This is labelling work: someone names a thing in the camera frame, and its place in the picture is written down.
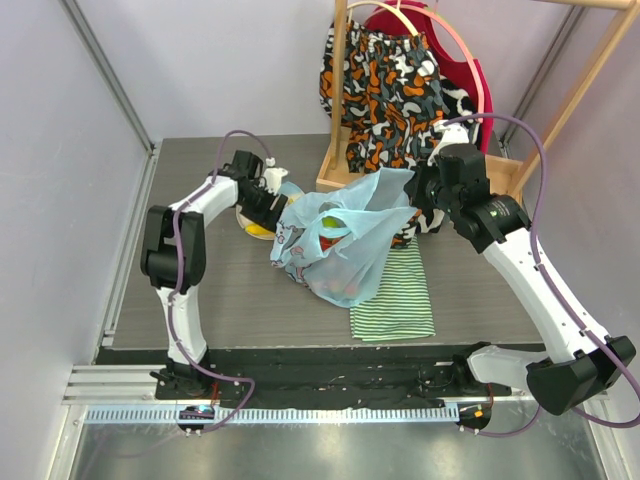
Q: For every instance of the wooden clothes rack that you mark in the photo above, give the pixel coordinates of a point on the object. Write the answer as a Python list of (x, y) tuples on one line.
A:
[(507, 176)]

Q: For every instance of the wooden clothes hanger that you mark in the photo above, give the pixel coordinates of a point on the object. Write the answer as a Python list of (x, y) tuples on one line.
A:
[(379, 7)]

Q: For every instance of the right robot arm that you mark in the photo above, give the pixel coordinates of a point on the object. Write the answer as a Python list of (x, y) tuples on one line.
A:
[(580, 359)]

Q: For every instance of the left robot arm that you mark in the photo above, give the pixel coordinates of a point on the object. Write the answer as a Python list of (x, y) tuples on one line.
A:
[(174, 258)]

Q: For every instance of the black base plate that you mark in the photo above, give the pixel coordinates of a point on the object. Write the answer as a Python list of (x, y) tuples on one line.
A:
[(325, 378)]

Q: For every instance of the black white patterned garment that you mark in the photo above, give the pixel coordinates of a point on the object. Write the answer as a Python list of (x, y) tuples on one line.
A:
[(459, 103)]

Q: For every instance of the green striped folded cloth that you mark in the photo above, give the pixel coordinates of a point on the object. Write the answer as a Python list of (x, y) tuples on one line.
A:
[(401, 308)]

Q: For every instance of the round fruit plate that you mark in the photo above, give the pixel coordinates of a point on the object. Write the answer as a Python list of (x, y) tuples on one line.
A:
[(289, 189)]

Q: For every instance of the green apple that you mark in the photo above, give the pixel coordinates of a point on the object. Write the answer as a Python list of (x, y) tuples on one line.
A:
[(333, 223)]

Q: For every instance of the red lychee bunch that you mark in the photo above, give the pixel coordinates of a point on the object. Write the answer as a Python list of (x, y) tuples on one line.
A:
[(339, 273)]

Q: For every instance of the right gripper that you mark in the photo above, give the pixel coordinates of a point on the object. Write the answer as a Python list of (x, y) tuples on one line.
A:
[(417, 185)]

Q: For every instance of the red garment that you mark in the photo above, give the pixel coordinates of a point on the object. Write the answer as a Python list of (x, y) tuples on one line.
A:
[(386, 23)]

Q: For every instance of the orange camouflage pants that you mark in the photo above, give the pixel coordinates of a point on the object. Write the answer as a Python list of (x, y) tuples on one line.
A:
[(392, 95)]

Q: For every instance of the light blue plastic bag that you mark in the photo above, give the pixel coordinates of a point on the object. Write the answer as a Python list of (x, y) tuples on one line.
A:
[(373, 208)]

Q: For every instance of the yellow banana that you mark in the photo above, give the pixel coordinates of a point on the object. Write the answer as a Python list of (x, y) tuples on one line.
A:
[(257, 231)]

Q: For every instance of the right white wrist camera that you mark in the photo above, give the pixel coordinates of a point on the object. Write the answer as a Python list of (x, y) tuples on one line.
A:
[(451, 134)]

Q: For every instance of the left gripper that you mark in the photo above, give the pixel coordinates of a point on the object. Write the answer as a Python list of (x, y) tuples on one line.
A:
[(267, 217)]

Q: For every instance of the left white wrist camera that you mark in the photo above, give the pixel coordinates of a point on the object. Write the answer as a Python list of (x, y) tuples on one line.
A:
[(273, 175)]

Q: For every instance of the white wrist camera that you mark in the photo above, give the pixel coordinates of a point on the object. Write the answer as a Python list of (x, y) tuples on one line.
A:
[(451, 134), (273, 175)]

